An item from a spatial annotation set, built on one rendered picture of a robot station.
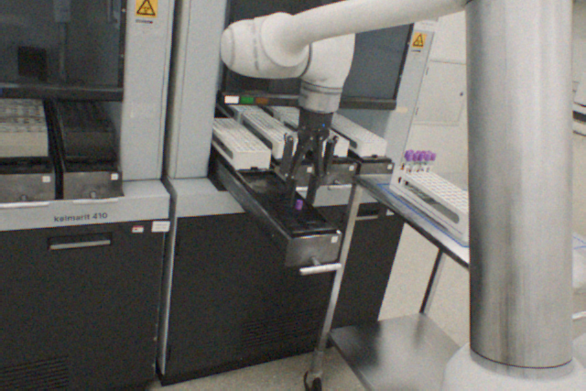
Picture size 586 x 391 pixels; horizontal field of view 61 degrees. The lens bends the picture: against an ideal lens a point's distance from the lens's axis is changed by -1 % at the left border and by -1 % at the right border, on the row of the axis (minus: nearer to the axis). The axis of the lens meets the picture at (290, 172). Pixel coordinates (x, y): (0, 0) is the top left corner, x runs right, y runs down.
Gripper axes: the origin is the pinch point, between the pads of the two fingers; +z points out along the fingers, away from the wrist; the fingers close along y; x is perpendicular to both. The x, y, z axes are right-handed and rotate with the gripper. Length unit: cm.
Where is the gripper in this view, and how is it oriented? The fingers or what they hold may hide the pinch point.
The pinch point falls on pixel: (301, 190)
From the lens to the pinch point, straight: 118.5
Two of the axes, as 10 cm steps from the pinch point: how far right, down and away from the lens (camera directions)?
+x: 4.5, 4.1, -8.0
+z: -1.7, 9.1, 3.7
